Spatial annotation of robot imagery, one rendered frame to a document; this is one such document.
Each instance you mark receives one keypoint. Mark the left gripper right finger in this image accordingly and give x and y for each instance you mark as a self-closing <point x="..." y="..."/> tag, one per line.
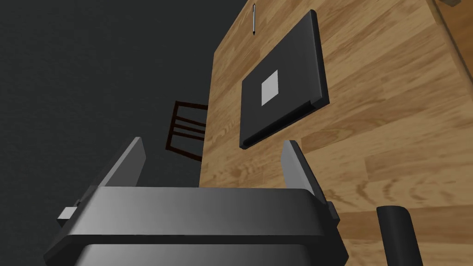
<point x="298" y="168"/>

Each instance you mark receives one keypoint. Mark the wooden table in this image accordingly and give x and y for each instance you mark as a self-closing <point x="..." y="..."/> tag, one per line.
<point x="384" y="122"/>

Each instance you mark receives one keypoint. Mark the black cylinder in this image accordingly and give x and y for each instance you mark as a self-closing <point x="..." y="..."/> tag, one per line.
<point x="400" y="236"/>

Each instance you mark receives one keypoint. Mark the grey pen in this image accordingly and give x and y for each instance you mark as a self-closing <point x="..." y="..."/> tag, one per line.
<point x="254" y="19"/>

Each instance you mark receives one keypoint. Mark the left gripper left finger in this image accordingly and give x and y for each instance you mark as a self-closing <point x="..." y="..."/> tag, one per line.
<point x="125" y="164"/>

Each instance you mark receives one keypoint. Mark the dark wooden chair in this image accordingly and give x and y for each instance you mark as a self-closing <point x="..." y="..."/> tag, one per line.
<point x="186" y="127"/>

